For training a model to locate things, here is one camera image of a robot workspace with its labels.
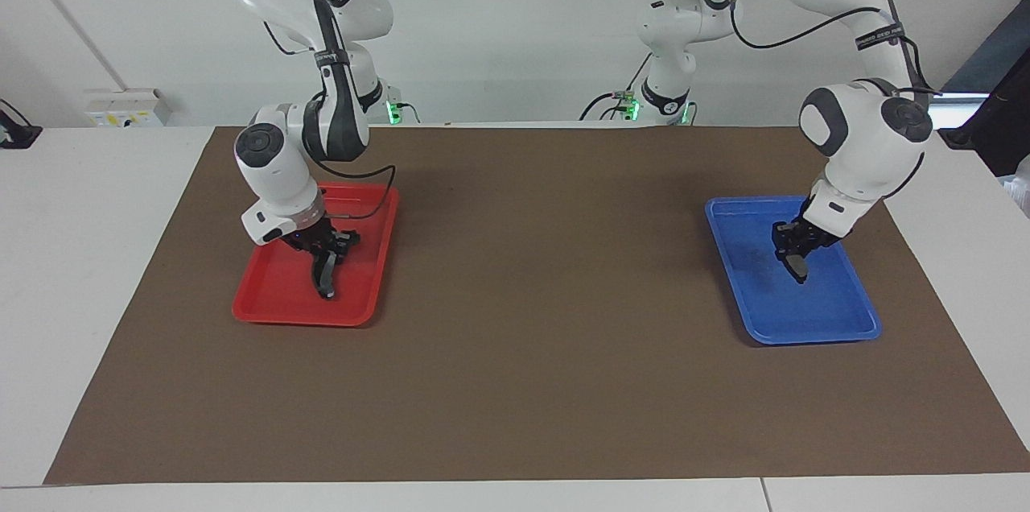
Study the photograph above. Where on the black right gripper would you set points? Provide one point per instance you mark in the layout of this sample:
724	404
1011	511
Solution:
322	237

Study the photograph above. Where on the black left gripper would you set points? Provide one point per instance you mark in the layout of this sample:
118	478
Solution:
797	237

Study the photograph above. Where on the short grey brake pad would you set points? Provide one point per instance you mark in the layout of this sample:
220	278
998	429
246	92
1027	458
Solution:
797	269

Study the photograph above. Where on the long curved brake pad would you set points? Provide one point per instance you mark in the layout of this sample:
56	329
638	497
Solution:
325	286

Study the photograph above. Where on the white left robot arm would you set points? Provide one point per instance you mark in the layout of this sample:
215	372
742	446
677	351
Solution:
861	134

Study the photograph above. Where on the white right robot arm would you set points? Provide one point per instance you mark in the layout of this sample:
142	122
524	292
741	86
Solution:
278	166

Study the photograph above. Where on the blue plastic tray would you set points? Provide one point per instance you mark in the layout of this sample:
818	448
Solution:
813	311

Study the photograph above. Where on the red plastic tray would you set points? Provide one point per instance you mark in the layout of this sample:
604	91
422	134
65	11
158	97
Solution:
273	295

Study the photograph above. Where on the brown table mat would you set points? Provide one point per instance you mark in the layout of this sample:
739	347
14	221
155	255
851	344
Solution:
523	383

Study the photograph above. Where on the clear plastic bag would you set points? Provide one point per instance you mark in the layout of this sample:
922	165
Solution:
1020	186

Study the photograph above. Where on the black equipment stand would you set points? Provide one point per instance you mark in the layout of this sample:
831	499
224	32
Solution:
998	125

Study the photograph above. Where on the white power socket box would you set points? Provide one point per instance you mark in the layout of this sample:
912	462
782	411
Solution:
129	109

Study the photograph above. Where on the black clamp mount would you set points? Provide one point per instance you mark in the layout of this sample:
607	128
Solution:
16	134

